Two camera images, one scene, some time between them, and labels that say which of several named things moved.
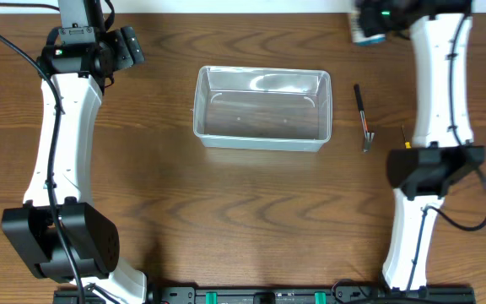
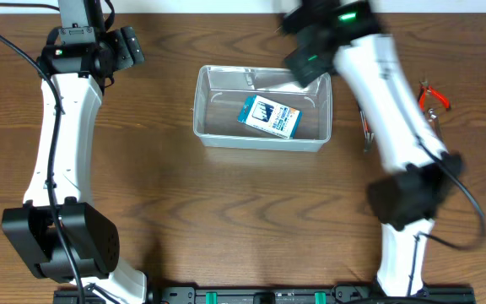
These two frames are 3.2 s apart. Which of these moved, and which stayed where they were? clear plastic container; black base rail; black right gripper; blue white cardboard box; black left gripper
Moved: black right gripper; blue white cardboard box
Stayed: black base rail; black left gripper; clear plastic container
